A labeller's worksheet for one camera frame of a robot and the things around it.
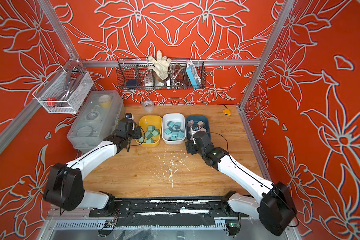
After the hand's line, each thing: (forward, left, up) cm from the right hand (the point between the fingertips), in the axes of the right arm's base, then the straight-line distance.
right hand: (190, 140), depth 81 cm
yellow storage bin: (+23, +26, -10) cm, 36 cm away
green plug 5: (+7, +31, -11) cm, 34 cm away
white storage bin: (+18, +10, -14) cm, 25 cm away
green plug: (+17, +26, -12) cm, 33 cm away
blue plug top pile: (+22, +13, -13) cm, 29 cm away
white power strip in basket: (+36, +27, +15) cm, 47 cm away
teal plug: (+15, +14, -12) cm, 24 cm away
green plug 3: (+12, +27, -12) cm, 32 cm away
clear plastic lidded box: (+16, +59, +2) cm, 61 cm away
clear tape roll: (+42, +33, -14) cm, 55 cm away
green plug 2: (+14, +23, -13) cm, 30 cm away
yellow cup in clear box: (+29, +58, +2) cm, 65 cm away
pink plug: (+23, -9, -14) cm, 28 cm away
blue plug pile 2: (+10, +11, -14) cm, 20 cm away
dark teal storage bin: (-1, -2, +14) cm, 14 cm away
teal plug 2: (+13, +5, -14) cm, 19 cm away
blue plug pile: (+14, +9, -13) cm, 21 cm away
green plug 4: (+10, +27, -17) cm, 33 cm away
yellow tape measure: (+35, -30, -14) cm, 48 cm away
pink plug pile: (+21, -1, -11) cm, 24 cm away
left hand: (+9, +33, -1) cm, 34 cm away
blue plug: (+22, +8, -14) cm, 28 cm away
